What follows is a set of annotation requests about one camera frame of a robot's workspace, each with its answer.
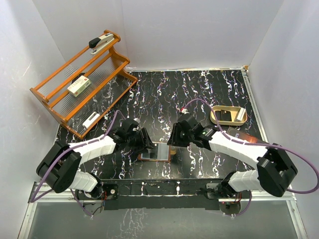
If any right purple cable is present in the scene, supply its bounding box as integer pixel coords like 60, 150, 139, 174
179, 99, 319, 217

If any silver card in tray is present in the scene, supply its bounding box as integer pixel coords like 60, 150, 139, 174
235, 108, 246, 122

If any white staples box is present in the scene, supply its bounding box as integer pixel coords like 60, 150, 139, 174
67, 75, 91, 97

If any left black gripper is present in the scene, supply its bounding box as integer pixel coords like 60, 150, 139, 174
126, 128, 155, 154

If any purple cable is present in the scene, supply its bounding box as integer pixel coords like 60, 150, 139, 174
29, 110, 128, 220
179, 99, 319, 217

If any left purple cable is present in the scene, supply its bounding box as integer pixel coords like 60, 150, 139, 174
29, 110, 128, 220

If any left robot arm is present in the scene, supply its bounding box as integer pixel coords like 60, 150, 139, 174
36, 119, 156, 199

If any black and beige stapler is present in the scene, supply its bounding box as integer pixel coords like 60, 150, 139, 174
89, 33, 115, 55

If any brown leather card holder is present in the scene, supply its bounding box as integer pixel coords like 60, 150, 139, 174
138, 142, 176, 162

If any small white box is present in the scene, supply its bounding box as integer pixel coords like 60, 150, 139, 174
82, 112, 100, 129

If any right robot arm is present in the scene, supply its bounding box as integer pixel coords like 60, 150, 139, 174
167, 113, 298, 198

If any dark red picture book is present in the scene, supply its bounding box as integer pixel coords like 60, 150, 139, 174
227, 127, 266, 143

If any black card in tray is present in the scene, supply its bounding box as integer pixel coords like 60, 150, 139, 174
215, 110, 232, 121

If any orange wooden shelf rack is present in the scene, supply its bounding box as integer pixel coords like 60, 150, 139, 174
30, 30, 138, 139

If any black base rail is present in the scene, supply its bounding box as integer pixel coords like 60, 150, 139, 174
74, 178, 252, 211

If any beige oval tray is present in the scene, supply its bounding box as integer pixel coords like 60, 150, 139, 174
210, 105, 248, 126

